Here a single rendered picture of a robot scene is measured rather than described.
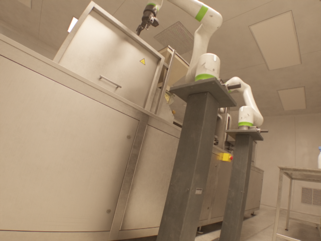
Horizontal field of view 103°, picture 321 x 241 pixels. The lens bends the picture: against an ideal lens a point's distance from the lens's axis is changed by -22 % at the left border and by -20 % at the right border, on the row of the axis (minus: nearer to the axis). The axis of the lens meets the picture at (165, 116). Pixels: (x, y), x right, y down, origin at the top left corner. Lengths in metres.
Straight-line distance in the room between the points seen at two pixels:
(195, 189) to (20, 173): 0.67
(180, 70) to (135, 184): 1.09
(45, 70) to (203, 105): 0.68
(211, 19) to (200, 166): 0.91
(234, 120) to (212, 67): 1.33
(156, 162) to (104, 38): 0.83
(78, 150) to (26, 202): 0.27
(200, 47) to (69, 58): 0.83
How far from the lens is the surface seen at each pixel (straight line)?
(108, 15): 1.18
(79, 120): 0.73
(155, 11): 1.20
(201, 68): 0.86
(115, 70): 1.05
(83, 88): 0.75
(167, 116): 1.34
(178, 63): 1.52
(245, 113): 1.42
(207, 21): 1.18
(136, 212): 0.95
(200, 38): 1.23
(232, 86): 0.79
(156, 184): 0.98
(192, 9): 1.18
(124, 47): 1.15
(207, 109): 0.74
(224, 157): 1.61
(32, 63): 0.75
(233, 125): 2.09
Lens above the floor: 0.53
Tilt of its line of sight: 18 degrees up
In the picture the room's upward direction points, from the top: 14 degrees clockwise
